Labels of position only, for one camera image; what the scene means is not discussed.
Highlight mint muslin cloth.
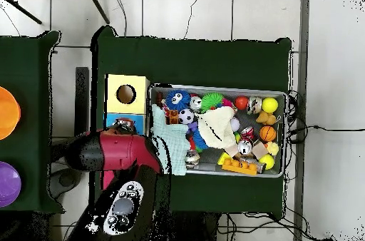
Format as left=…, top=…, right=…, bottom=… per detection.
left=150, top=103, right=191, bottom=176

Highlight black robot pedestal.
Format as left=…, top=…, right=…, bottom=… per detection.
left=170, top=210, right=220, bottom=241

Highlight red soda can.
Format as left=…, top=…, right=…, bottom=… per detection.
left=237, top=126, right=255, bottom=155

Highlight grey round stand base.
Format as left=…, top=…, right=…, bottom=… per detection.
left=48, top=167, right=84, bottom=200

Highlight black floor post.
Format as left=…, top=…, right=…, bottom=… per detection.
left=74, top=66, right=90, bottom=136

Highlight black and white soccer ball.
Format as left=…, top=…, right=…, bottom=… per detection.
left=178, top=108, right=195, bottom=125

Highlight green spiky rubber ball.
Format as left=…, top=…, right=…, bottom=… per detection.
left=200, top=92, right=225, bottom=111

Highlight dark green tablecloth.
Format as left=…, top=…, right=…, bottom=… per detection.
left=89, top=25, right=293, bottom=219
left=0, top=30, right=65, bottom=215

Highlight wooden box with three holes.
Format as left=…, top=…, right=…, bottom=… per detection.
left=100, top=73, right=150, bottom=191

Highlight silver wire mesh bin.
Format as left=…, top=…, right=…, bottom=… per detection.
left=144, top=82, right=289, bottom=178

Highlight large yellow ball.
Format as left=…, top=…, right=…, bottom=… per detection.
left=262, top=97, right=279, bottom=114

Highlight orange mini basketball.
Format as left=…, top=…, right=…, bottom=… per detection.
left=259, top=125, right=277, bottom=143

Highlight cream muslin cloth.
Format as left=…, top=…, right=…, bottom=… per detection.
left=196, top=106, right=239, bottom=150

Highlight long orange toy block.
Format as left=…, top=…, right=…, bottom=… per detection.
left=222, top=157, right=259, bottom=177

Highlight black stand legs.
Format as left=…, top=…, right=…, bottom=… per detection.
left=0, top=0, right=110, bottom=25

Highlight blue spiky ball with eyes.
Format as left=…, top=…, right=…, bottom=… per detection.
left=165, top=89, right=191, bottom=111

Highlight purple plastic bowl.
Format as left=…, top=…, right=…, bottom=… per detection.
left=0, top=160, right=22, bottom=208

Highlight red rubber ball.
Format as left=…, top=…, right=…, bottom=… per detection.
left=234, top=96, right=250, bottom=111

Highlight orange plastic bowl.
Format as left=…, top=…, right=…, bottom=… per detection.
left=0, top=86, right=21, bottom=140

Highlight thin black floor cable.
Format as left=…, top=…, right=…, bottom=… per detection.
left=287, top=125, right=365, bottom=133

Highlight grey floor cable cover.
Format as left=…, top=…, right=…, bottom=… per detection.
left=293, top=0, right=311, bottom=241

